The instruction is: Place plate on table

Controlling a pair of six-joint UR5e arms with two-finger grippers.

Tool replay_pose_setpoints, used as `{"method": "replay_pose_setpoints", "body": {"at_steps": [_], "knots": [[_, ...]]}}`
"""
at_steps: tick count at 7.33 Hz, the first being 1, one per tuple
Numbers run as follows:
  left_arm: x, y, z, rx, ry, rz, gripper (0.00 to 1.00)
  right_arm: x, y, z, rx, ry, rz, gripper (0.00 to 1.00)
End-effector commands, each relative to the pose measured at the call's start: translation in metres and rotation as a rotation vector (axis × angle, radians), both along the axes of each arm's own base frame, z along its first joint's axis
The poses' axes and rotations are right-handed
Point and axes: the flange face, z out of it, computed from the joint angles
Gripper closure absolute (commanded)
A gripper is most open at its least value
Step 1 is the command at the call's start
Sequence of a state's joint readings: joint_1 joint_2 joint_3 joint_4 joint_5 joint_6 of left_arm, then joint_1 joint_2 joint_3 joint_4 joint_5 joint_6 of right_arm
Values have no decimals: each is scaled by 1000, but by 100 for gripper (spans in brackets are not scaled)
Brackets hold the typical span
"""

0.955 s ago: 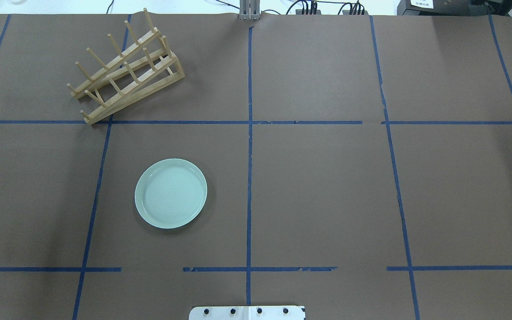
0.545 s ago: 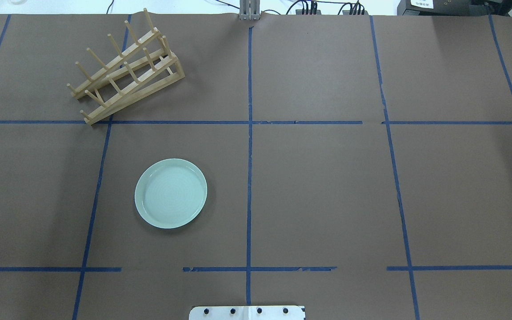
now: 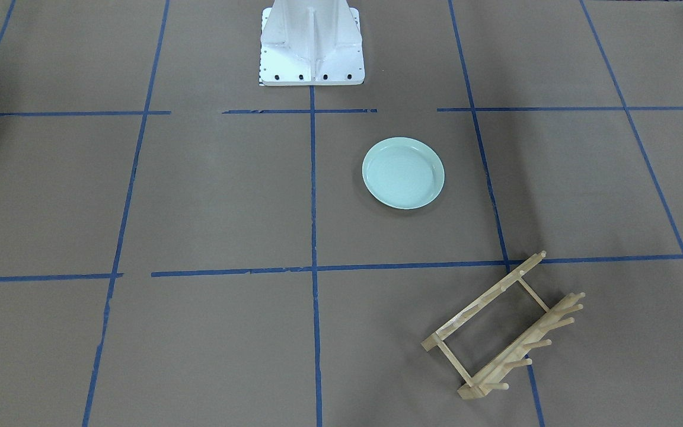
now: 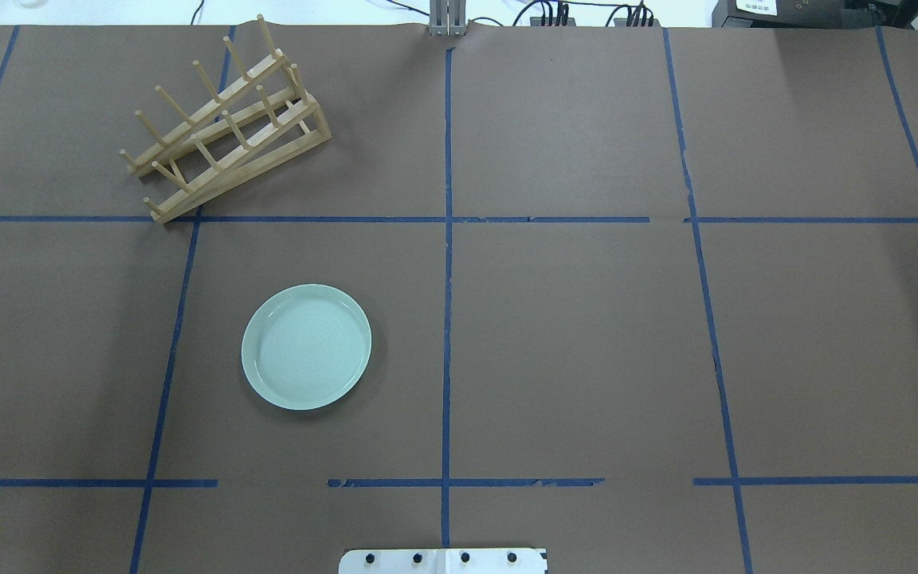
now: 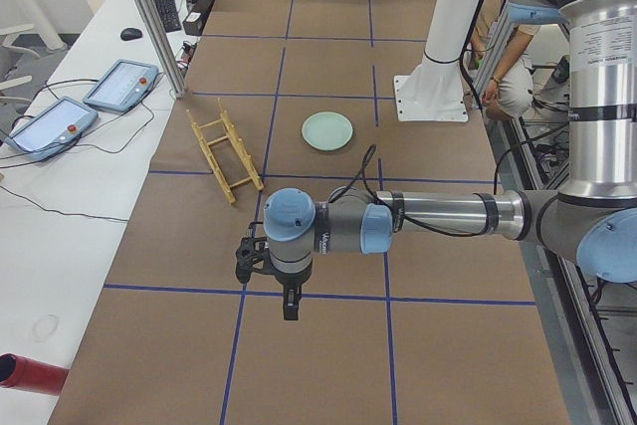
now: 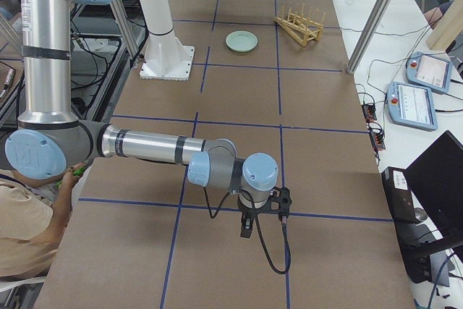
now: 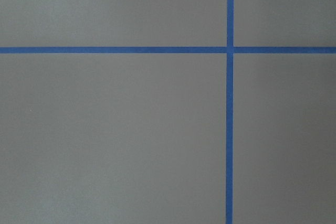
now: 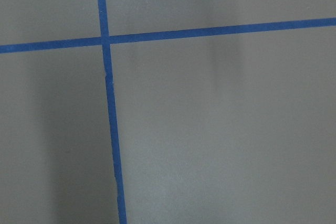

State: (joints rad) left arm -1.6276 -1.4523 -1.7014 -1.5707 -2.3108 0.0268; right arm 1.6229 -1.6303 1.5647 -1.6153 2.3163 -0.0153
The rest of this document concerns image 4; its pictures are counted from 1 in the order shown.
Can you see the light green plate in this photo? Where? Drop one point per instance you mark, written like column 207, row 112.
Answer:
column 306, row 347

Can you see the wooden dish rack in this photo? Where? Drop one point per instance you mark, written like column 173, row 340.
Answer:
column 259, row 121

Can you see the black box device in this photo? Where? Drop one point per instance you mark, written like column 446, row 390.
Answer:
column 813, row 14

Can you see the aluminium frame post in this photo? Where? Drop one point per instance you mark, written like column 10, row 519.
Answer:
column 447, row 18

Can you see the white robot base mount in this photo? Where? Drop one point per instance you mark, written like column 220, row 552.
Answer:
column 445, row 560

